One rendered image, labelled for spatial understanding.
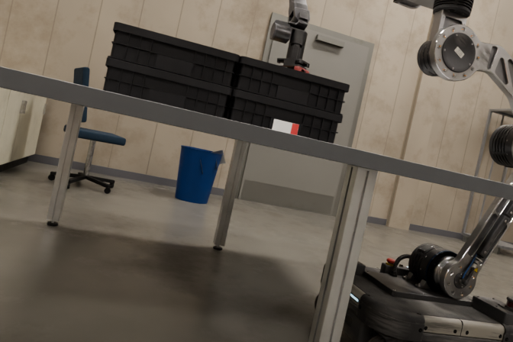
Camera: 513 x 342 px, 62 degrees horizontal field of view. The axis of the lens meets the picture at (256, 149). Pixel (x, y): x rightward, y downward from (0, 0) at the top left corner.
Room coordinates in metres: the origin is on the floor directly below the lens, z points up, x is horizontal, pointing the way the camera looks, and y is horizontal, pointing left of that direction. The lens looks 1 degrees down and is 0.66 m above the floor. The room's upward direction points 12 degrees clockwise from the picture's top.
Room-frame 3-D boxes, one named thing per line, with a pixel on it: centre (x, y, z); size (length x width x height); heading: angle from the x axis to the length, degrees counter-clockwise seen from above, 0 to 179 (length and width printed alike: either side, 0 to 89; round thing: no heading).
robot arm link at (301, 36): (1.49, -0.05, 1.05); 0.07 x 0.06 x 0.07; 106
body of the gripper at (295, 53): (1.49, -0.06, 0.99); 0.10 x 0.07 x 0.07; 51
